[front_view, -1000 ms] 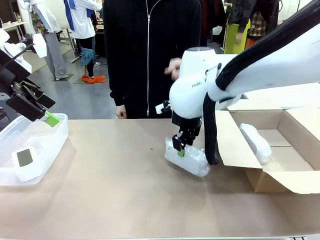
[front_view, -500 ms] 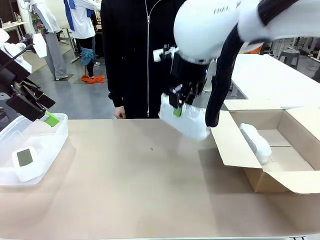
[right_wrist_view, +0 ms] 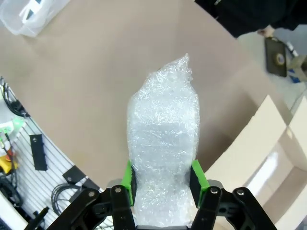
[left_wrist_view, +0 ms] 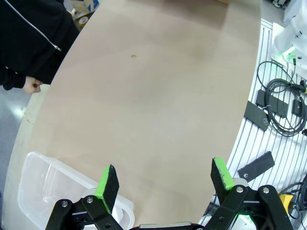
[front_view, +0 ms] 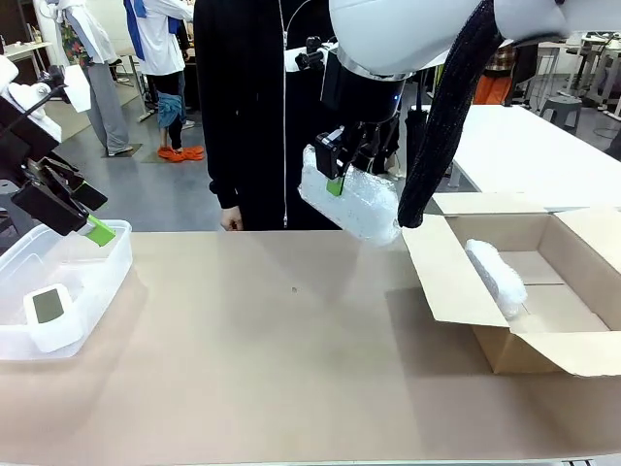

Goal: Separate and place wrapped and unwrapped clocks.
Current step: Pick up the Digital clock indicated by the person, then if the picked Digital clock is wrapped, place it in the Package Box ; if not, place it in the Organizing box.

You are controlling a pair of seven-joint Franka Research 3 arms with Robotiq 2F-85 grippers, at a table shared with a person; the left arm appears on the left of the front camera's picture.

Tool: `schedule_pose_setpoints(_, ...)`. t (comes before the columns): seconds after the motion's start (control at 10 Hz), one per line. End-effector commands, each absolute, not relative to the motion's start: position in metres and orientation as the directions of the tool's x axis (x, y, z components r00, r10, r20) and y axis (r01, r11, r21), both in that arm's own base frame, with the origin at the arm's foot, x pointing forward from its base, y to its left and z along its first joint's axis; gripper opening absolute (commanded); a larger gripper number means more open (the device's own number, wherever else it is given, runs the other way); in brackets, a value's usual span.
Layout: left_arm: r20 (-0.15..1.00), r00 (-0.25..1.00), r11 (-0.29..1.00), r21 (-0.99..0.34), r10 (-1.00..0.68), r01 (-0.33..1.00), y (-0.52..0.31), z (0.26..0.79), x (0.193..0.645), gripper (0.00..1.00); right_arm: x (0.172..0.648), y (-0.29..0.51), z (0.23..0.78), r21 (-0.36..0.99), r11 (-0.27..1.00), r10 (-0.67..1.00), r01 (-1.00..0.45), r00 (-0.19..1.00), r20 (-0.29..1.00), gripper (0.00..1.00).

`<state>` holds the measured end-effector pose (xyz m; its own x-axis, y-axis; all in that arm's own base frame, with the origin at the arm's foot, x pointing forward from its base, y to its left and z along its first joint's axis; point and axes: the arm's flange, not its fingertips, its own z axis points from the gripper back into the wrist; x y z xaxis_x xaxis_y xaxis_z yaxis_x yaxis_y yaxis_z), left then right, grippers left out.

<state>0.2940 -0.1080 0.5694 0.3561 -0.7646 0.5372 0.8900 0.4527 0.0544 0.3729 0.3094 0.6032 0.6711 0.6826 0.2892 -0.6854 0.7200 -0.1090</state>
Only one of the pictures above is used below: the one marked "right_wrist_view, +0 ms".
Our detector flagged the person left hand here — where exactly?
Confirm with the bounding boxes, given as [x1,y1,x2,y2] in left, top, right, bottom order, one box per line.
[258,25,276,39]

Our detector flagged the bubble-wrapped clock end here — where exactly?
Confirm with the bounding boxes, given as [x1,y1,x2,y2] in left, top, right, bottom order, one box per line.
[126,52,201,227]

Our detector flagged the black thick cable loop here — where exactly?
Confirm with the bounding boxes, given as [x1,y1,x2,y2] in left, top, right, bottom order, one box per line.
[0,76,32,118]

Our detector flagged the green white connector block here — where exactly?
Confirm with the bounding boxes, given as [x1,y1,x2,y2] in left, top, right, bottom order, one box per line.
[0,116,25,135]

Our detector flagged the brown cardboard box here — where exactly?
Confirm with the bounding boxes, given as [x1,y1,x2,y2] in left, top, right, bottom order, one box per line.
[205,94,307,230]

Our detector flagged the person torso black hoodie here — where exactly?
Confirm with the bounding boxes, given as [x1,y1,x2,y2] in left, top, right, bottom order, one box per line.
[194,0,307,39]

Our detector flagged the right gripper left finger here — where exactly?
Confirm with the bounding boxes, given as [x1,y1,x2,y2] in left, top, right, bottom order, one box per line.
[47,160,138,230]

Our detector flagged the yellow emergency stop box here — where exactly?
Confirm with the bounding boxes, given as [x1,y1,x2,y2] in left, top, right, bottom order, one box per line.
[0,155,19,174]

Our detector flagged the black tablet device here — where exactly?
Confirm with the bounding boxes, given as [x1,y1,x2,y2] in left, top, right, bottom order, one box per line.
[264,37,288,78]

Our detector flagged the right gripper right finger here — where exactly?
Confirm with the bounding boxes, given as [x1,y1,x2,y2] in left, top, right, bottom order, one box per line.
[190,159,276,230]

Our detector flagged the long black slotted bracket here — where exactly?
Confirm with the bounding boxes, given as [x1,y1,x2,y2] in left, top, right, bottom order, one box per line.
[29,134,48,171]

